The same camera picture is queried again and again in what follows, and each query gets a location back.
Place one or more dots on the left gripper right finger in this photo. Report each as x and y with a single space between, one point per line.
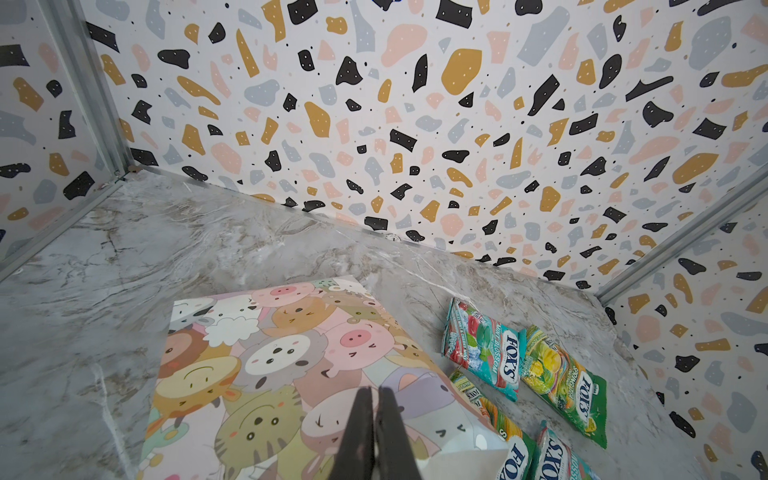
395 458

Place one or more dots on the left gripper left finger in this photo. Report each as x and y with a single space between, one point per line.
355 457

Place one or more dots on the white paper gift bag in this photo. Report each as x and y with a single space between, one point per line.
260 384

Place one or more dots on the red green Fox's candy bag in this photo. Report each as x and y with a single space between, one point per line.
485 347

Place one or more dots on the green white snack packet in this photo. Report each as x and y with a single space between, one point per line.
554 459

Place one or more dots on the yellow green Fox's candy bag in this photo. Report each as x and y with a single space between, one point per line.
578 395

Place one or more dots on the right corner aluminium post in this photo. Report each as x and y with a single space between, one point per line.
737 200

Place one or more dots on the corner aluminium post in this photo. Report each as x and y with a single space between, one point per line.
70 32
737 200

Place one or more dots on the left corner aluminium post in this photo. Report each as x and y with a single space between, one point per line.
70 32

